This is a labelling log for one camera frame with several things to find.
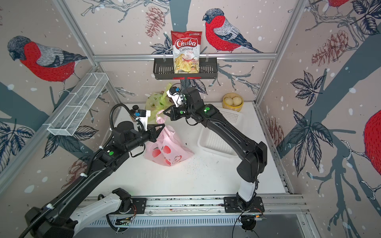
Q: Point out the pink plastic bag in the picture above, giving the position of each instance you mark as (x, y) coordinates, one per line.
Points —
(169, 138)

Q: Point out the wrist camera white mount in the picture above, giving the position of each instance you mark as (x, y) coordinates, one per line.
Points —
(143, 116)
(175, 94)

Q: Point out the white perforated plastic basket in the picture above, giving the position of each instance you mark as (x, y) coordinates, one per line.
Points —
(219, 142)

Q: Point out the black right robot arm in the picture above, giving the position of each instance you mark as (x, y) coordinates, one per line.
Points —
(188, 104)

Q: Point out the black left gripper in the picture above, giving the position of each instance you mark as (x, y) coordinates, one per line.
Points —
(153, 133)

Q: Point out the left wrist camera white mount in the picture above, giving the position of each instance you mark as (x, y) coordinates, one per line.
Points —
(143, 116)

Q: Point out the yellow bowl with buns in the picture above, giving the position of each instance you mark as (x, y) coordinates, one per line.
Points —
(232, 101)

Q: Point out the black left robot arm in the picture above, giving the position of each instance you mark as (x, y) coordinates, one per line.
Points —
(61, 217)

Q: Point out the black wall shelf basket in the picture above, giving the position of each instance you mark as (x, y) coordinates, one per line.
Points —
(163, 69)

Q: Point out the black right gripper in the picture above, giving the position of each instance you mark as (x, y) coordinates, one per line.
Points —
(173, 110)

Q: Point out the red peach top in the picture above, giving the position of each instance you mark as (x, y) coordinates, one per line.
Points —
(166, 150)

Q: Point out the Chuba cassava chips bag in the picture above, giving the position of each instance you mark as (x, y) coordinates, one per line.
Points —
(186, 51)

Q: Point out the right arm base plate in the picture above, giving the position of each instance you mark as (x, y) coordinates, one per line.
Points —
(235, 204)

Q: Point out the green avocado print plastic bag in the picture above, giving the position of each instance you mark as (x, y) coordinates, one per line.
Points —
(157, 102)

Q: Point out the white wire mesh shelf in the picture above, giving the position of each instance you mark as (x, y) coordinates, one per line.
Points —
(80, 102)

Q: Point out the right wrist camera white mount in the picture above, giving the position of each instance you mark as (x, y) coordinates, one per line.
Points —
(175, 94)

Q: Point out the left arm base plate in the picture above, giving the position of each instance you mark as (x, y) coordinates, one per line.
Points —
(135, 206)

